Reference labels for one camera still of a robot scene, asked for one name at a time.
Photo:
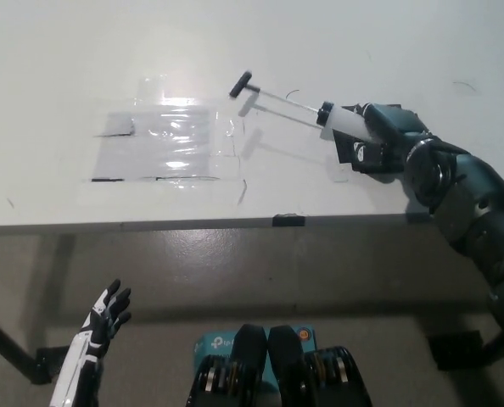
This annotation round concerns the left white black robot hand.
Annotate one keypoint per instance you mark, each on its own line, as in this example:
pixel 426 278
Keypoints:
pixel 86 343

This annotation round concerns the teal router box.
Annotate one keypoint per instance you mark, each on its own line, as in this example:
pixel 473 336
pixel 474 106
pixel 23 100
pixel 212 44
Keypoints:
pixel 211 343

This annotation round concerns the clear plastic sheet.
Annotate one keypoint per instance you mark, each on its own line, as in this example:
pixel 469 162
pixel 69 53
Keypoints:
pixel 116 161

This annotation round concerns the black floor foot plate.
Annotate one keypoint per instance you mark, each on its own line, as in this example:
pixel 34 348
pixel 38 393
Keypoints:
pixel 48 364
pixel 455 349

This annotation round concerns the clear plastic film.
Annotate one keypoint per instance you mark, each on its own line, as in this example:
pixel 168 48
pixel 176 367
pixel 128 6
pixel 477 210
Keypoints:
pixel 228 127

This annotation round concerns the black diagonal table leg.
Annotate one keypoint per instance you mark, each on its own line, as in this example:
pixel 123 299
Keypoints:
pixel 6 345

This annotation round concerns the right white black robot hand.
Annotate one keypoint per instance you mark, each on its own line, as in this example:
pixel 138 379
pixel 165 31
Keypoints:
pixel 396 123

